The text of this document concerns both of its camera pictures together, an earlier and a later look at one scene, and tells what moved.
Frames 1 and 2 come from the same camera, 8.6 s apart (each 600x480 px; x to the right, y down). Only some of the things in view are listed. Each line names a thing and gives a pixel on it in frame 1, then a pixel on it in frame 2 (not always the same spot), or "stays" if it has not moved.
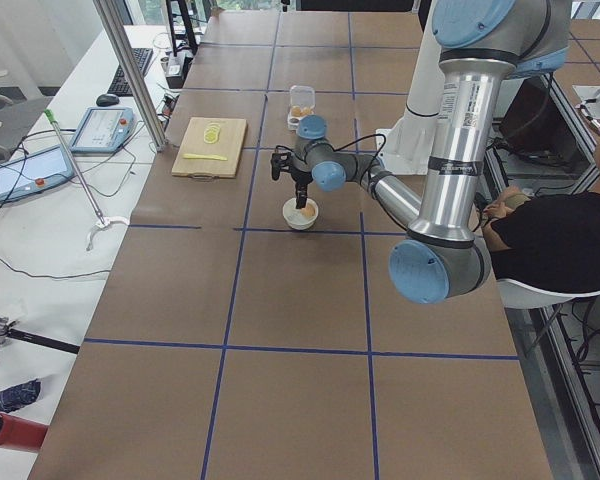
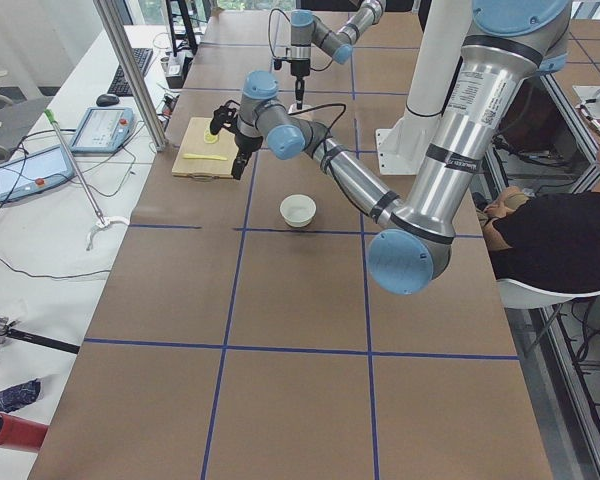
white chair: (518, 296) stays
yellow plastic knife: (197, 156) stays
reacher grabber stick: (103, 220) stays
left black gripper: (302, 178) -> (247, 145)
